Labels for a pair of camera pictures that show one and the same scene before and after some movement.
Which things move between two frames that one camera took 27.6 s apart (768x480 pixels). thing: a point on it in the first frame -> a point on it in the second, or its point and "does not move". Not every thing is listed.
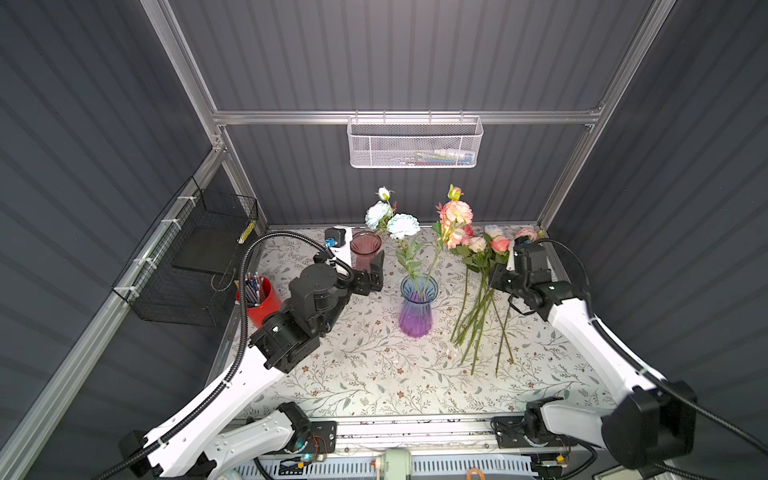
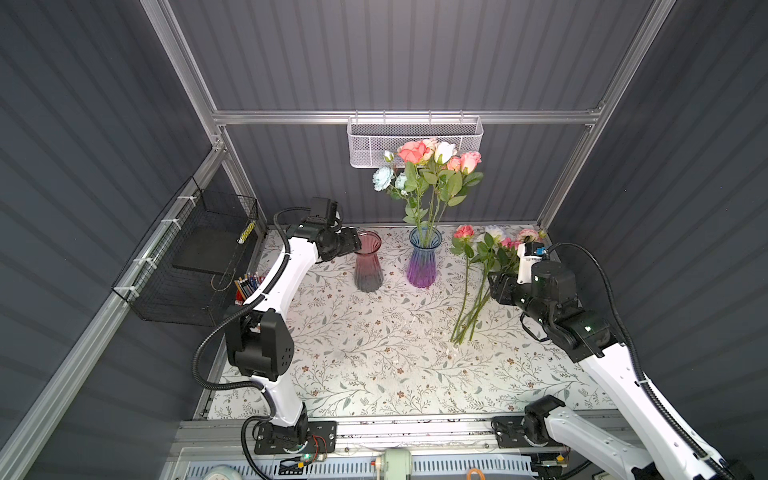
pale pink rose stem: x=531 y=233 does not move
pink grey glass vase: x=365 y=246 does not move
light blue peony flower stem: x=381 y=216 -> x=385 y=179
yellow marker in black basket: x=246 y=232 does not move
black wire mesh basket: x=183 y=273 does not move
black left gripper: x=359 y=285 -> x=350 y=242
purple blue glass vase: x=417 y=291 -> x=422 y=261
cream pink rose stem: x=476 y=245 -> x=444 y=152
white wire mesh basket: x=415 y=142 does not move
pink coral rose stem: x=493 y=260 -> x=459 y=175
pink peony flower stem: x=455 y=212 -> x=413 y=152
